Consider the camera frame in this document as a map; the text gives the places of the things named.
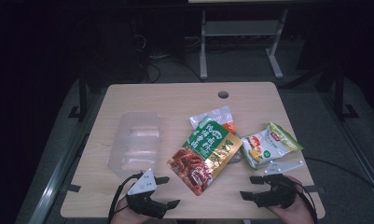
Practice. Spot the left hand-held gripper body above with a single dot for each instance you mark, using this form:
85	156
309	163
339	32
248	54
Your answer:
142	185

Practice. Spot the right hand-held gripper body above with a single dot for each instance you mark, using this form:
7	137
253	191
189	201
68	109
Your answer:
279	193

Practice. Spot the white and green packet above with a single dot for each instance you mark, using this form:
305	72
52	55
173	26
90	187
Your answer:
265	146

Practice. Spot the clear plastic container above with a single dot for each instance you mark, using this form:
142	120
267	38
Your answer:
135	146

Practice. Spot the green and red sauce packet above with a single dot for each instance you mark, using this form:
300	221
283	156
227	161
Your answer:
203	155

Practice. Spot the person's right hand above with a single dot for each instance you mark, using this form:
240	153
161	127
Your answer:
295	214

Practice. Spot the person's left hand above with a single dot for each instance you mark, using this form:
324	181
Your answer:
124	216

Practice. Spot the black stand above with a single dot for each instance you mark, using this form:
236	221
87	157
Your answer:
340	90
82	93

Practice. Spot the white metal stand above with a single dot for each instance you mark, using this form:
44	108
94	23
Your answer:
203	46

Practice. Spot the black table edge bracket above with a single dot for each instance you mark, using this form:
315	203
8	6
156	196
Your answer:
73	188
312	188

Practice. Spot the metal floor rail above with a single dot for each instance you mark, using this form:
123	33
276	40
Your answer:
358	155
55	183

